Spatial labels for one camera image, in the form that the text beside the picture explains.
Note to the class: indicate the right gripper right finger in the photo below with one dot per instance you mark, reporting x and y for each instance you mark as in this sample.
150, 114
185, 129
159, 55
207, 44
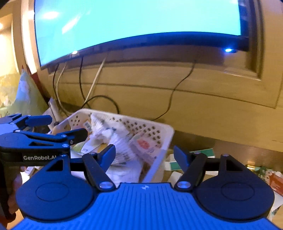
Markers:
193, 170

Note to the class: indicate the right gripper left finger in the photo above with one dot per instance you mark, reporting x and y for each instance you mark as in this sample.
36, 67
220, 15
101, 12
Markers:
95, 170

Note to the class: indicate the white patterned cloth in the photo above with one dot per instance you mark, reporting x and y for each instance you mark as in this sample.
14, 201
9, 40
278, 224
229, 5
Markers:
126, 164

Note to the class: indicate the small floral tissue pack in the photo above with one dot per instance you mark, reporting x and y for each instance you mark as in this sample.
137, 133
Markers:
145, 148

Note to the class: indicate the green floral packet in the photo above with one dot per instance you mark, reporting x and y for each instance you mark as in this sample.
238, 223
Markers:
262, 172

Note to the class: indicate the red brown snack packet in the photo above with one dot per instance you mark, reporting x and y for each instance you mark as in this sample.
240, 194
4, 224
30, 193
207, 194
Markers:
276, 183

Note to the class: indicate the white green illustrated booklet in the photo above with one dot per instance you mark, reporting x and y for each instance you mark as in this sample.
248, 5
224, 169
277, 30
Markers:
85, 147

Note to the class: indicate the brown cardboard snack box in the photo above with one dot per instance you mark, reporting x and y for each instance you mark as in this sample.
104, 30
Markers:
86, 125

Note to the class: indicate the person's right hand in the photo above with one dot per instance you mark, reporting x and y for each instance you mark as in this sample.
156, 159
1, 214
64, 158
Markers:
13, 207

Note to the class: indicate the green white carton box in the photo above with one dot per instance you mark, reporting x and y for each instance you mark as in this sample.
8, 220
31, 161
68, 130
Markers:
170, 163

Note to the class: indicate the white perforated plastic basket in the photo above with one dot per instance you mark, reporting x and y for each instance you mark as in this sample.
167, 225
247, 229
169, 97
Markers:
162, 134

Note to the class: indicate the green floral bag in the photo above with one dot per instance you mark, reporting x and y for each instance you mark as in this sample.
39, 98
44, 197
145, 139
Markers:
19, 94

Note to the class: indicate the samsung monitor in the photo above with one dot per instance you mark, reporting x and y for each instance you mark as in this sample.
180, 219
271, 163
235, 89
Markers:
68, 29

